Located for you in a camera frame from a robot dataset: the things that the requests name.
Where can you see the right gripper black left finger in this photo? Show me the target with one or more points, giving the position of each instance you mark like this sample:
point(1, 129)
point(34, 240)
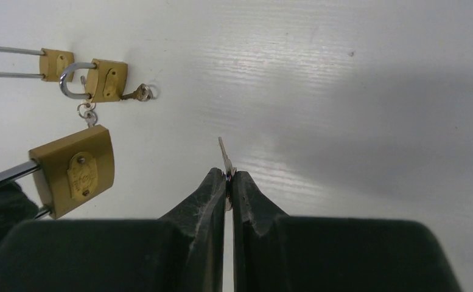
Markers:
point(181, 251)

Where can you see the brass padlock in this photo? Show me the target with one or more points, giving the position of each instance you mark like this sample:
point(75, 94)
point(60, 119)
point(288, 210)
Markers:
point(69, 171)
point(51, 63)
point(105, 82)

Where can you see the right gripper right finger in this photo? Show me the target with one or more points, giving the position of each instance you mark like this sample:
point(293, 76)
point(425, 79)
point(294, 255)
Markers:
point(274, 251)

